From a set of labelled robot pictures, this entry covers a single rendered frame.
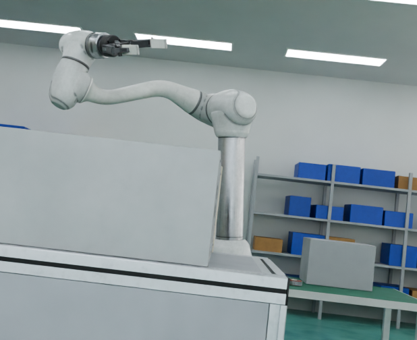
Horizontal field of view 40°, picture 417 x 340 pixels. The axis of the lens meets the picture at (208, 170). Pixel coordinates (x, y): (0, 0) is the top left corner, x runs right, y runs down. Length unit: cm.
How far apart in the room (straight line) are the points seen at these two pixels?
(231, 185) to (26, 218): 116
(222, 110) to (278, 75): 632
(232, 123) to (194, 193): 110
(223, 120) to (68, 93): 55
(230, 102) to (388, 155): 653
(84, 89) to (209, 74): 635
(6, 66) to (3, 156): 789
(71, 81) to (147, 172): 108
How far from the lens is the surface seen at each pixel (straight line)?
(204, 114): 221
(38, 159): 104
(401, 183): 794
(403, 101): 865
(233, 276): 97
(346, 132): 837
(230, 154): 209
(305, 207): 764
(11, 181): 106
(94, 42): 204
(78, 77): 205
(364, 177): 779
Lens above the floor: 121
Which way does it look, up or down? 4 degrees up
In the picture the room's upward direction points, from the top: 6 degrees clockwise
